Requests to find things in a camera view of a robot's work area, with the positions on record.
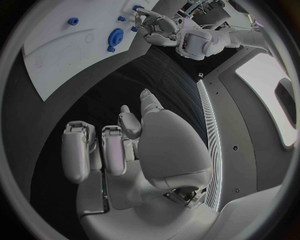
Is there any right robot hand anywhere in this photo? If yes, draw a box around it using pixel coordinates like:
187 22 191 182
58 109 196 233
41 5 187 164
61 88 222 240

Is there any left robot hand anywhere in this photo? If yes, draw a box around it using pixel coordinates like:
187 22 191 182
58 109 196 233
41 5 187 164
133 7 182 48

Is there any white task board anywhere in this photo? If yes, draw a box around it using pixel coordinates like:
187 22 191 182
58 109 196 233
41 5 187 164
21 0 164 102

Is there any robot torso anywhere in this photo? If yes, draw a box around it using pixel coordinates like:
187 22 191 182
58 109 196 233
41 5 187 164
195 46 300 213

